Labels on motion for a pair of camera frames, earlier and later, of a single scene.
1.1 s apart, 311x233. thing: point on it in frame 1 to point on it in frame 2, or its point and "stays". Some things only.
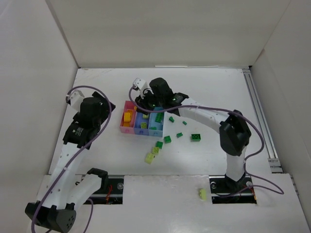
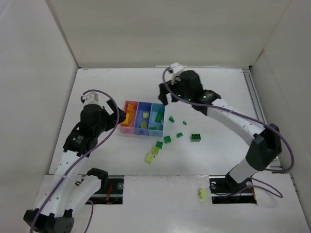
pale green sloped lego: (144, 125) stays
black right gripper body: (142, 101) to (164, 92)
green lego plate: (159, 117) stays
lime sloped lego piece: (202, 194) stays
